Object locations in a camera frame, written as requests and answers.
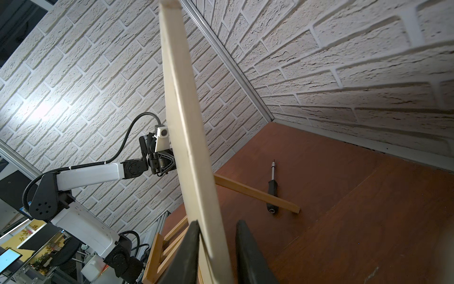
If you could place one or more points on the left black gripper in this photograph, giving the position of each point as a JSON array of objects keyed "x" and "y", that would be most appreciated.
[{"x": 162, "y": 162}]

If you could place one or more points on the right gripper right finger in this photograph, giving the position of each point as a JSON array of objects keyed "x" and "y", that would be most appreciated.
[{"x": 252, "y": 267}]

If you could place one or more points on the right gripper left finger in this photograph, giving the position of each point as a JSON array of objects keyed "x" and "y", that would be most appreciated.
[{"x": 184, "y": 266}]

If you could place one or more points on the plywood board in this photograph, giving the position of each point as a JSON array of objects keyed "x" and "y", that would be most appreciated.
[{"x": 188, "y": 140}]

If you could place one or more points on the black screwdriver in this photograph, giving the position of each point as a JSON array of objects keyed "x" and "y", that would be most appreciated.
[{"x": 272, "y": 190}]

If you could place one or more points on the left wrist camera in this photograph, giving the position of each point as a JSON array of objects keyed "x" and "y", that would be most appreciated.
[{"x": 162, "y": 138}]

